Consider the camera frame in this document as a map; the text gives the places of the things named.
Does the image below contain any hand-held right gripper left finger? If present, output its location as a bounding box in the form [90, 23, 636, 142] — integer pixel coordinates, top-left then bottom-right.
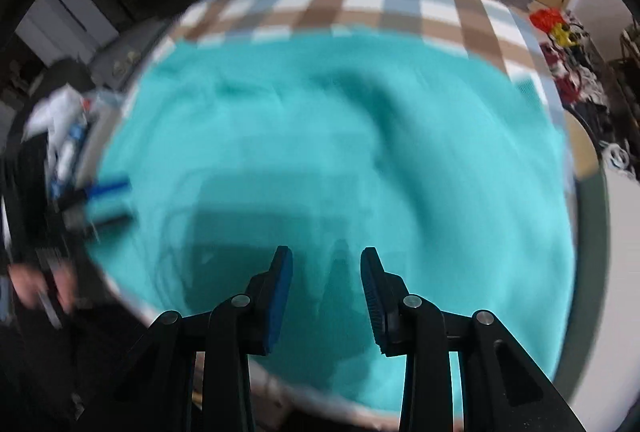
[112, 245, 294, 432]

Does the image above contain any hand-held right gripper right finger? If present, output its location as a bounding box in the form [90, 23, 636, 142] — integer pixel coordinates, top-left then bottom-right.
[360, 246, 588, 432]

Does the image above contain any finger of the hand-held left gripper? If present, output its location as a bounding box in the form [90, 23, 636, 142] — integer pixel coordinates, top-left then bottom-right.
[82, 177, 132, 202]
[90, 211, 133, 230]

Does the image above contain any teal zip jacket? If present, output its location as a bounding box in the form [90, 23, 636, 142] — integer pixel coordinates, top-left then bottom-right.
[82, 35, 576, 413]

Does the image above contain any person's left hand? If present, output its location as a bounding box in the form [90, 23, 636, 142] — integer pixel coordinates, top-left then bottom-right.
[10, 259, 76, 313]

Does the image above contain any white rug with black dots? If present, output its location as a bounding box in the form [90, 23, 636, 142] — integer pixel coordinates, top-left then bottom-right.
[90, 20, 176, 88]

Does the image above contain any white cabinet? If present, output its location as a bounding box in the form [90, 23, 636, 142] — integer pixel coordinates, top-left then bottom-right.
[15, 0, 121, 63]

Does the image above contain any brown blue plaid blanket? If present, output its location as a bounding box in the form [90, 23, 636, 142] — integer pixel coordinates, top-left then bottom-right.
[82, 0, 576, 432]

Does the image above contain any heap of loose shoes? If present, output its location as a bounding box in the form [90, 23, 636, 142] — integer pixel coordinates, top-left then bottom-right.
[540, 12, 631, 173]

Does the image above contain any red plastic bag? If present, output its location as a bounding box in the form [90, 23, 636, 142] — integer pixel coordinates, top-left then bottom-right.
[529, 7, 566, 33]

